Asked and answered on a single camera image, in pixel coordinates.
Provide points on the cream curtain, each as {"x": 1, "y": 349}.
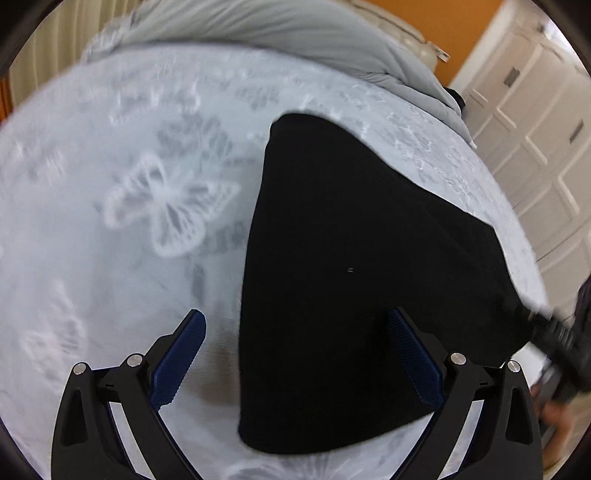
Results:
{"x": 69, "y": 41}

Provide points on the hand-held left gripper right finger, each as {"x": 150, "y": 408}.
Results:
{"x": 418, "y": 362}

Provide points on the white wardrobe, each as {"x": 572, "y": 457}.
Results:
{"x": 531, "y": 129}

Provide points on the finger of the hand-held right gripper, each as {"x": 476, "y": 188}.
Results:
{"x": 526, "y": 318}

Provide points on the black pants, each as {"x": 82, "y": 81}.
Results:
{"x": 360, "y": 258}

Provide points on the dark bedside object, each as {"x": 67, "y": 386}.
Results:
{"x": 458, "y": 99}

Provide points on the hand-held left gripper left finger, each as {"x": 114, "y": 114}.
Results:
{"x": 178, "y": 360}

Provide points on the bed with butterfly sheet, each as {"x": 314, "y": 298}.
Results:
{"x": 115, "y": 254}

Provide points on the cream padded headboard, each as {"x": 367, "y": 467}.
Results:
{"x": 401, "y": 27}

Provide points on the wall switch panel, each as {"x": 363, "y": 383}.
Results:
{"x": 441, "y": 53}

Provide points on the person's right hand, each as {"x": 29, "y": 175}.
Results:
{"x": 554, "y": 408}

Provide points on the grey duvet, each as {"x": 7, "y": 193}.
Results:
{"x": 300, "y": 32}

